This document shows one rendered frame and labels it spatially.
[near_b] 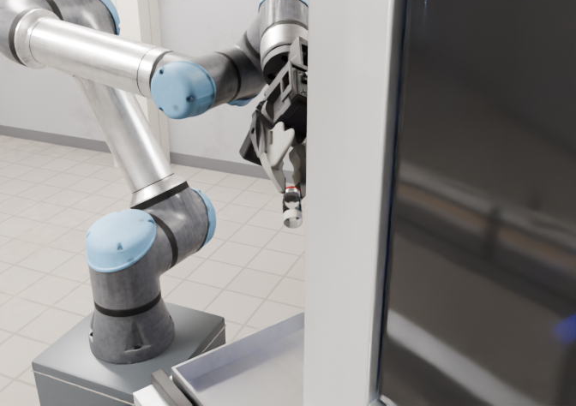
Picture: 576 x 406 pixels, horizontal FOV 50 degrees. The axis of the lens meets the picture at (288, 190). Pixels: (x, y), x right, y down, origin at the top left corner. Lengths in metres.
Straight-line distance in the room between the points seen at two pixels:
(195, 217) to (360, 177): 0.83
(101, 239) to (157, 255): 0.10
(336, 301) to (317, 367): 0.07
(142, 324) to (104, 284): 0.10
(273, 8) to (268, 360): 0.51
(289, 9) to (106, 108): 0.42
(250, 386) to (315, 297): 0.52
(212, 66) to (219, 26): 2.89
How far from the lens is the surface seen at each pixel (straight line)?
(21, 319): 2.80
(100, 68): 0.95
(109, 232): 1.08
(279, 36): 0.85
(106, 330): 1.13
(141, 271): 1.07
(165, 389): 0.91
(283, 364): 0.96
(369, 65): 0.33
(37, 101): 4.77
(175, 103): 0.84
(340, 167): 0.36
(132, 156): 1.16
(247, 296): 2.72
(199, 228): 1.16
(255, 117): 0.77
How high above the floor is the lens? 1.49
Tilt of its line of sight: 24 degrees down
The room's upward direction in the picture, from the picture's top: straight up
